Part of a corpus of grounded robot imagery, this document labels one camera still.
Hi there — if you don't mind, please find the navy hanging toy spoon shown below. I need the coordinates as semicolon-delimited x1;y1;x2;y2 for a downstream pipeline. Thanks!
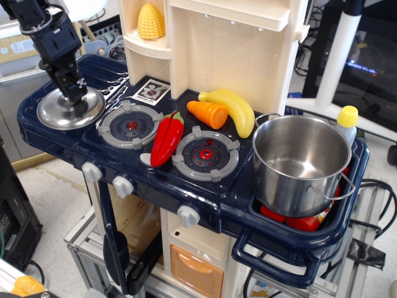
98;180;130;295

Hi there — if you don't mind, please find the yellow toy corn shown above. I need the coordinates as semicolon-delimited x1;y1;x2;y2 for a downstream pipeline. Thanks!
137;3;166;40

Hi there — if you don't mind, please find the black computer case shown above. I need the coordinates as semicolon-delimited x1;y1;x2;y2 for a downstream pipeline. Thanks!
1;148;42;271

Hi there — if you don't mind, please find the white pipe stand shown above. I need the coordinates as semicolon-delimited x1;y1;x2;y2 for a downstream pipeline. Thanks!
287;1;396;141

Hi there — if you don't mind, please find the yellow capped squeeze bottle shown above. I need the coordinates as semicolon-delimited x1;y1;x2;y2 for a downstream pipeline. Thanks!
336;106;359;146

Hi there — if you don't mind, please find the red toy ketchup bottle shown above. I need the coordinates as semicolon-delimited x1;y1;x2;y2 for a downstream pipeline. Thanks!
256;172;355;232

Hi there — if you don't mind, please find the steel pot lid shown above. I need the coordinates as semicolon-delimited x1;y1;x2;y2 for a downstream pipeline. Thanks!
37;87;105;130

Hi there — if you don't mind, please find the grey stove knob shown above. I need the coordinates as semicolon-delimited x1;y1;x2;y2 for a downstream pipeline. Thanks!
112;176;135;199
177;205;200;228
81;162;102;183

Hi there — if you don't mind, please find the orange toy carrot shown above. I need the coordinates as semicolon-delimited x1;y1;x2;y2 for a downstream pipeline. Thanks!
187;101;228;129

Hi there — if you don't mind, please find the black white sticker label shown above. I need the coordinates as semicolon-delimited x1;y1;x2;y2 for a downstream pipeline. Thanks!
132;79;171;106

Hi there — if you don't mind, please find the grey left stove burner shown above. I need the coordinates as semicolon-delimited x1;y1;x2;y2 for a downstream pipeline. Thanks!
97;101;163;150

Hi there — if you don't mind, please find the red toy chili pepper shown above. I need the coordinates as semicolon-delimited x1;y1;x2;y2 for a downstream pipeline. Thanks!
150;111;185;168

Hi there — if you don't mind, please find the grey left stove knob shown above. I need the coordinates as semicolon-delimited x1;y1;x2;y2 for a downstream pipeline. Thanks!
81;162;102;183

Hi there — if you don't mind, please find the grey stove burner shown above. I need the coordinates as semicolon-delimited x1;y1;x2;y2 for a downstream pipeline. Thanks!
172;125;240;183
97;101;163;150

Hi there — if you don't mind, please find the grey middle stove knob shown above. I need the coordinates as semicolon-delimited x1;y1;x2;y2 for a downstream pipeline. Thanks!
112;176;135;199

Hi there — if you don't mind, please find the grey right stove burner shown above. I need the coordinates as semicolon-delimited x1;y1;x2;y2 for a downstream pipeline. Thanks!
172;125;240;183

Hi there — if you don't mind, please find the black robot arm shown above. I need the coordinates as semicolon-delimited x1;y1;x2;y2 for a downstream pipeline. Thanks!
1;1;87;106

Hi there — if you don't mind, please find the stainless steel pot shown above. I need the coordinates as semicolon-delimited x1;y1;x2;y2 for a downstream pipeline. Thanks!
252;113;355;218

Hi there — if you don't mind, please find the navy toy kitchen countertop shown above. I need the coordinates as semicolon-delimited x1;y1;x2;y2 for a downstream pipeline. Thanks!
17;55;369;290

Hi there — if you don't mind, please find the yellow toy banana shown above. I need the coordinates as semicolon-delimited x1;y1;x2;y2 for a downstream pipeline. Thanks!
198;89;255;138

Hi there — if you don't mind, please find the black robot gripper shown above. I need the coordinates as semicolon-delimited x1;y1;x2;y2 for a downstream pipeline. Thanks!
29;13;87;105

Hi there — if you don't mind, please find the cream toy kitchen tower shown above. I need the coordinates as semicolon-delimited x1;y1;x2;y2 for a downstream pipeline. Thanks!
119;1;308;114

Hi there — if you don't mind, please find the orange toy drawer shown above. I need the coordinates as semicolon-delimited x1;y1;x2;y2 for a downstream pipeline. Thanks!
170;245;224;297

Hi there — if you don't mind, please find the black oven door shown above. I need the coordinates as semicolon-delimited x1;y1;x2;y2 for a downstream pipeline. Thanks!
127;232;163;296

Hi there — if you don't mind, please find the grey right stove knob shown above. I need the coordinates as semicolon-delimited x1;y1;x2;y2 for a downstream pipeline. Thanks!
177;205;200;228

